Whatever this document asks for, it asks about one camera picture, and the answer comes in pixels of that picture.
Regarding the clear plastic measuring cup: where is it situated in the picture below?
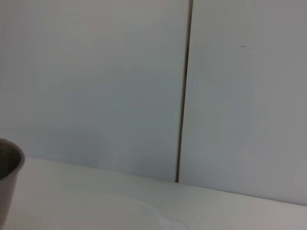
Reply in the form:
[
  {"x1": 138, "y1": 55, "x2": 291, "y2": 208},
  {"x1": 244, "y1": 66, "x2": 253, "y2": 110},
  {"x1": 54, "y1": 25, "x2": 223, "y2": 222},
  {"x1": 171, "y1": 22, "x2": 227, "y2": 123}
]
[{"x1": 91, "y1": 191, "x2": 190, "y2": 230}]

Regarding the stainless steel mixing bowl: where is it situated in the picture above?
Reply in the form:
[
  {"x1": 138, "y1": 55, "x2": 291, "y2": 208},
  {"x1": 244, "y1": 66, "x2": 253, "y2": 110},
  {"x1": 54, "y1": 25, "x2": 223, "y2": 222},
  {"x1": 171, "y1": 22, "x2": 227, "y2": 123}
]
[{"x1": 0, "y1": 138, "x2": 26, "y2": 227}]

